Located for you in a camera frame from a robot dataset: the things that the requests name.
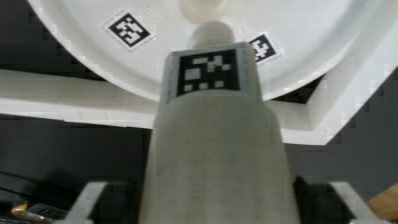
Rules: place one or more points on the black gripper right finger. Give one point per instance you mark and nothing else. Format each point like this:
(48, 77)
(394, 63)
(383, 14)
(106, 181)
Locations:
(330, 204)

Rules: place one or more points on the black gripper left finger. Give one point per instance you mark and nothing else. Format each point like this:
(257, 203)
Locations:
(105, 204)

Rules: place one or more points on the white cylindrical table leg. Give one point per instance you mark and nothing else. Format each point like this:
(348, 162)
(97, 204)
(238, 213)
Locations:
(216, 175)

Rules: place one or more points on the white round table top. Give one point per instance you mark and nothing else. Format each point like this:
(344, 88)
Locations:
(323, 40)

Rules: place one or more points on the white front fence bar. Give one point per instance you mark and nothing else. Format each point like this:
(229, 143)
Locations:
(73, 100)

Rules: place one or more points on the white fence bar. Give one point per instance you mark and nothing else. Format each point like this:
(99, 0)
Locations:
(73, 100)
(343, 92)

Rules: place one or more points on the white right fence bar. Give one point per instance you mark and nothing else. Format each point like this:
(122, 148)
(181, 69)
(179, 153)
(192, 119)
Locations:
(343, 92)

